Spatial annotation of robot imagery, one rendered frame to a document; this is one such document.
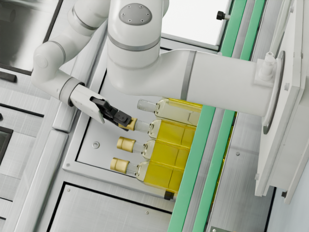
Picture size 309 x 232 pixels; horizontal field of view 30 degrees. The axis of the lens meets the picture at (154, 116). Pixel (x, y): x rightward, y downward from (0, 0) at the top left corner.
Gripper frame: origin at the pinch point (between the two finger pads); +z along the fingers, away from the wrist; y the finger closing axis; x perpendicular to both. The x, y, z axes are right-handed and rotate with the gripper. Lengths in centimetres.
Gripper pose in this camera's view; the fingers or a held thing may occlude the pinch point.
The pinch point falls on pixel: (123, 121)
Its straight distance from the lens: 154.8
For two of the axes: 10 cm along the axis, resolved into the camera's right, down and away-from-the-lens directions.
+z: 8.5, 4.8, -2.1
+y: -0.6, -3.1, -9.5
